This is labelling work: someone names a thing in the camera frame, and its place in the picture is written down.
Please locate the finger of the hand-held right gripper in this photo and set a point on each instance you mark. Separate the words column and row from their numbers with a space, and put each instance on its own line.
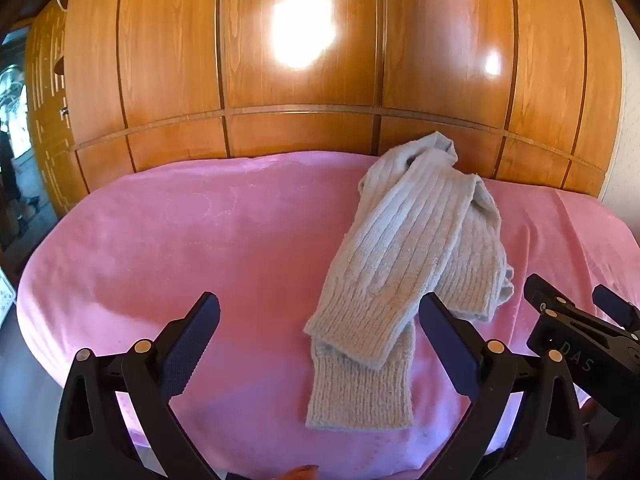
column 552, row 305
column 612, row 305

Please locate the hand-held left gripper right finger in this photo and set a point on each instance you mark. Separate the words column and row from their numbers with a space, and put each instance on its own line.
column 450, row 340

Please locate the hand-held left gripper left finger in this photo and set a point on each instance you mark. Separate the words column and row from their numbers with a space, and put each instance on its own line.
column 192, row 340

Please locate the grey ribbed knit garment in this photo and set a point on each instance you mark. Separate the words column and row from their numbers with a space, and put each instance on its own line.
column 395, row 260

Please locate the person's left hand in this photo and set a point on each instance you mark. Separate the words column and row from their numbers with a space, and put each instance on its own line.
column 300, row 474

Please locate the pink blanket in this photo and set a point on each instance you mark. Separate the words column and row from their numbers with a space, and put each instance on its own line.
column 200, row 240

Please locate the patterned wooden door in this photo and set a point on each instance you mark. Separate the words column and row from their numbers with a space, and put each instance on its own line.
column 47, row 110

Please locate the wooden wardrobe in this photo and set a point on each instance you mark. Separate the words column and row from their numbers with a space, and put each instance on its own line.
column 300, row 60

